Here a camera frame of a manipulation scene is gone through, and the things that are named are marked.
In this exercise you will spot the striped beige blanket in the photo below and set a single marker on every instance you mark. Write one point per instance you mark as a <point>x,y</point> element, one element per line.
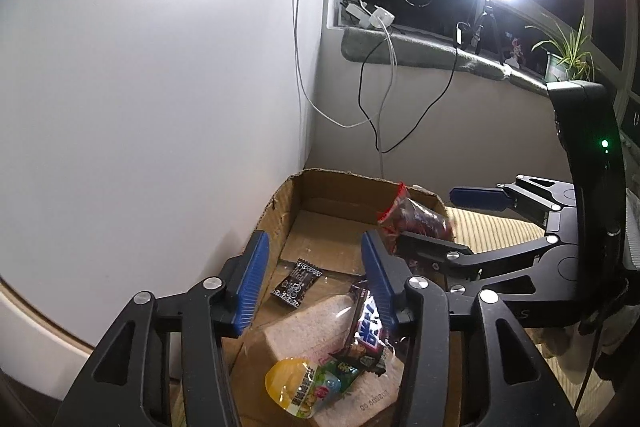
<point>480,229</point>

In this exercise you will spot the pale pink snack packet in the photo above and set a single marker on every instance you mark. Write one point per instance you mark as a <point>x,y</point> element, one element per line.
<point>305,332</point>

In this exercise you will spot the small figurine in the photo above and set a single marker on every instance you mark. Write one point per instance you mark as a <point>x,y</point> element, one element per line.
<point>515,52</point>

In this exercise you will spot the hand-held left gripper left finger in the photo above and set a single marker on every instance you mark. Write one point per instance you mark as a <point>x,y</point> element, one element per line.
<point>252,282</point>

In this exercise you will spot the green blue jelly cup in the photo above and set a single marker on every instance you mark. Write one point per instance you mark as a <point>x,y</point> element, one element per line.
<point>335,379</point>

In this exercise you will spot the white charger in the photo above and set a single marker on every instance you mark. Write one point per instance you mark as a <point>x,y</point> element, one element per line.
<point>357,13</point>
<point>381,18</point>

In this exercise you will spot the white wardrobe panel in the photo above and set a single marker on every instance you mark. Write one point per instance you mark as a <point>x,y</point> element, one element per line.
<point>125,107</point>

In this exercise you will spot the black candy packet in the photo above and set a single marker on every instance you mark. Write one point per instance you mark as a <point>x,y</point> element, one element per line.
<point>298,283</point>

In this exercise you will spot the yellow jelly cup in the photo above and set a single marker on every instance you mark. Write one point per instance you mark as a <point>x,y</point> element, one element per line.
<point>290,384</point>

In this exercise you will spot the blue label chocolate bar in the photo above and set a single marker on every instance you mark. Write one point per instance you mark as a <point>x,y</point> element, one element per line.
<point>365,337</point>

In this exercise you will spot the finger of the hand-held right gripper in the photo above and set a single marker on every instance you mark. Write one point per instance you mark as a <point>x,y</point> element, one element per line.
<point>475,198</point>
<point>435,249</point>

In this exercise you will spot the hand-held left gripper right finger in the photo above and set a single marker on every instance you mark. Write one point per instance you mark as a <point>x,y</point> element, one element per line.
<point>377,277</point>

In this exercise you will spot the black power adapter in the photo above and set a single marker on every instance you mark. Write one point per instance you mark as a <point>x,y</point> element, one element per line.
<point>460,34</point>

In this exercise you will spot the black tripod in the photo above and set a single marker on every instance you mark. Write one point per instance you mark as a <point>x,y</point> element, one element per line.
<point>487,17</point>

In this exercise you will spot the potted spider plant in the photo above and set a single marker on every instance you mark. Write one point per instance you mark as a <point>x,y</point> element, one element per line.
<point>570,52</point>

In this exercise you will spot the brown cardboard box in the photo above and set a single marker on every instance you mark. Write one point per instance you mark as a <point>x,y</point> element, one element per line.
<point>325,207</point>

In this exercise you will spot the red clear date packet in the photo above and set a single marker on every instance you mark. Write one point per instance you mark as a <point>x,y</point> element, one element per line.
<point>417,217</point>

